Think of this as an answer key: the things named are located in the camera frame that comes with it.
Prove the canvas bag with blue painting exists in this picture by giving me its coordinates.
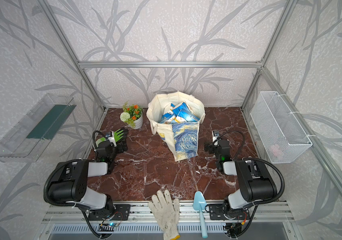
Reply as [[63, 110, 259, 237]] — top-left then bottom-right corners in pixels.
[[147, 92, 206, 162]]

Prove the blue white tissue pack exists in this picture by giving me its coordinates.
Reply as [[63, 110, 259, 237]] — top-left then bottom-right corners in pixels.
[[172, 102, 200, 123]]

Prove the orange blue tissue pack back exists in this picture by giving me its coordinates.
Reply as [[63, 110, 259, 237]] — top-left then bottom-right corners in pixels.
[[160, 103, 176, 124]]

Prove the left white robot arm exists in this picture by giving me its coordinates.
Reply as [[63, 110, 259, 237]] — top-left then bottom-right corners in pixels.
[[43, 128, 129, 216]]

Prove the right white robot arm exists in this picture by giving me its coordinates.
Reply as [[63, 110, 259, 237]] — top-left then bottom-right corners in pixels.
[[204, 130, 285, 216]]

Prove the green black work glove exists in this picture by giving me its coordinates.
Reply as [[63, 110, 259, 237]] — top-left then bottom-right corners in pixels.
[[93, 128, 129, 149]]

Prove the white ribbed flower pot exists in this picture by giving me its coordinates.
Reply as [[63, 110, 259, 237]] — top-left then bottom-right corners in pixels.
[[132, 114, 144, 130]]

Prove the artificial green flower plant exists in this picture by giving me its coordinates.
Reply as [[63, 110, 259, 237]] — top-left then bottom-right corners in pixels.
[[120, 102, 143, 128]]

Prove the teal plastic trowel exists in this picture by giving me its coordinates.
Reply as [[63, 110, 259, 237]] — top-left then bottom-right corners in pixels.
[[193, 191, 208, 239]]

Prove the white cotton glove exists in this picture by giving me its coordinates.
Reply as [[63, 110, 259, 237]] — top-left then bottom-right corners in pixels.
[[149, 190, 180, 240]]

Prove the black corrugated right cable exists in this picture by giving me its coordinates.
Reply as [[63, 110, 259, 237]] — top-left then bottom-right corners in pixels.
[[212, 129, 285, 206]]

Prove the black corrugated cable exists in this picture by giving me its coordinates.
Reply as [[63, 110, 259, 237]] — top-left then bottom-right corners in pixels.
[[212, 129, 285, 206], [43, 129, 113, 239]]

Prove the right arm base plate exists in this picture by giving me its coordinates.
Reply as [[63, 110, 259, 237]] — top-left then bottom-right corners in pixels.
[[205, 203, 251, 221]]

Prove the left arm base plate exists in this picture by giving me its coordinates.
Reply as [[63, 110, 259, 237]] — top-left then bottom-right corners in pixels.
[[88, 204, 131, 221]]

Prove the white wire basket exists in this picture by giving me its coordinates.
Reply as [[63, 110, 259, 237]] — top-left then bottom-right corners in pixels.
[[251, 91, 312, 164]]

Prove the black corrugated left cable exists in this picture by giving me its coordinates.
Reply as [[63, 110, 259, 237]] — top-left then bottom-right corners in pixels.
[[43, 129, 113, 239]]

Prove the clear plastic wall shelf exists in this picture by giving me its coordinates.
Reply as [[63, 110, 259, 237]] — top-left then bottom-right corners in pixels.
[[0, 94, 76, 163]]

